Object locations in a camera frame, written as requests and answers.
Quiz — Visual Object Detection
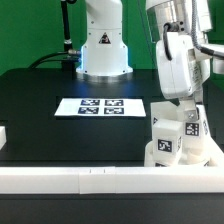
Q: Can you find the white front fence bar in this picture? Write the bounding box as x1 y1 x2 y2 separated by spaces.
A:
0 167 224 194

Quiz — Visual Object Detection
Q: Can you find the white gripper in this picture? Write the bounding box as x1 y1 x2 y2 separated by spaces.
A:
156 32 210 122

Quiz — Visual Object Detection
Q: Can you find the white left fence piece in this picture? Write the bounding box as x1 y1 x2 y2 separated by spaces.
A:
0 126 6 150

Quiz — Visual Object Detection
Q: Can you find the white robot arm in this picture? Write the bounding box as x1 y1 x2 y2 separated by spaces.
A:
77 0 224 121

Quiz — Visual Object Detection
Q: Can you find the white marker sheet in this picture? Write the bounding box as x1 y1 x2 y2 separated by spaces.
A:
55 98 146 117

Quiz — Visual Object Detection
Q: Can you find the black cable bundle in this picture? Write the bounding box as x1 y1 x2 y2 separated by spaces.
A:
28 49 82 70

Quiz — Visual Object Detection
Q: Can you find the white round stool seat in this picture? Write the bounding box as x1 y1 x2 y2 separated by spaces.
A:
144 141 210 167

